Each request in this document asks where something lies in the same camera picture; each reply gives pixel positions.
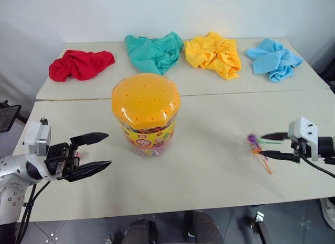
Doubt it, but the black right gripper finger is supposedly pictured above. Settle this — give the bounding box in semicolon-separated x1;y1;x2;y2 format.
258;150;297;161
261;132;289;141

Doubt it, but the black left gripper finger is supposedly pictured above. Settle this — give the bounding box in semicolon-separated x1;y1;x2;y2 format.
63;160;113;183
69;132;109;149

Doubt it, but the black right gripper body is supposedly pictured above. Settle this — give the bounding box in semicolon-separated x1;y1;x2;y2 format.
291;138;308;164

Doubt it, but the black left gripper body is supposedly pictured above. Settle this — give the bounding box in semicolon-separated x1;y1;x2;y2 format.
43;141;82;181

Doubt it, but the purple lollipop green stick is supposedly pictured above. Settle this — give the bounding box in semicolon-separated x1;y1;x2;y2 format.
246;134;283;147

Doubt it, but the clear lollipop jar yellow label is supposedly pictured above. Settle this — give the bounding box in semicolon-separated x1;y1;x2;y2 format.
120;118;176;158

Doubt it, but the orange perforated jar lid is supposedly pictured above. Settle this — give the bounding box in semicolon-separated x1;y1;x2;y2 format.
111;73;182;126

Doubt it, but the black mesh chair part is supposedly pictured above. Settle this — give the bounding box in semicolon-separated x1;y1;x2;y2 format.
0;99;22;134

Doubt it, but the red crumpled cloth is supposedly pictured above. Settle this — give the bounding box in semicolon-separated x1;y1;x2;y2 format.
49;49;116;83

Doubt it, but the light blue crumpled cloth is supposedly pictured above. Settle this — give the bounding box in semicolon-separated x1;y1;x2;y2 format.
245;38;304;83

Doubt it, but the dark rounded shape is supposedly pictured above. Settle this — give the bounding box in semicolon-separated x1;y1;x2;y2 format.
122;218;158;244
184;210;225;244

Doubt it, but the yellow crumpled cloth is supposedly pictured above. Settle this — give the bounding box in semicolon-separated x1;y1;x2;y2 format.
184;31;242;80

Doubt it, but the teal crumpled cloth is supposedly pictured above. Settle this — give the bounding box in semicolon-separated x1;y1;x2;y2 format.
124;31;184;76

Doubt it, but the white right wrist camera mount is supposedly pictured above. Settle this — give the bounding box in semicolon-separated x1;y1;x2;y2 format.
287;116;319;161

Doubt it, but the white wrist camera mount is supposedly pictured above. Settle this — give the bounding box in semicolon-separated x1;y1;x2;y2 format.
22;118;52;159
287;116;319;161

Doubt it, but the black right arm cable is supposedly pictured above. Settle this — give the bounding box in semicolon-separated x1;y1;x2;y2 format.
300;155;335;180

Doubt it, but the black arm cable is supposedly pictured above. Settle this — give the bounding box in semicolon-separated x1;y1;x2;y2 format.
18;180;51;244
300;155;335;180

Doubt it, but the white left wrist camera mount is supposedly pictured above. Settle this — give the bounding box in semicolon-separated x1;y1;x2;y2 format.
22;118;52;159

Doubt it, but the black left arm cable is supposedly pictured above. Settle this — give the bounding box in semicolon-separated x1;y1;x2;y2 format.
18;180;51;244

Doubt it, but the black metal stand bracket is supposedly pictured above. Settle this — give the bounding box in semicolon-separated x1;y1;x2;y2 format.
249;210;273;244

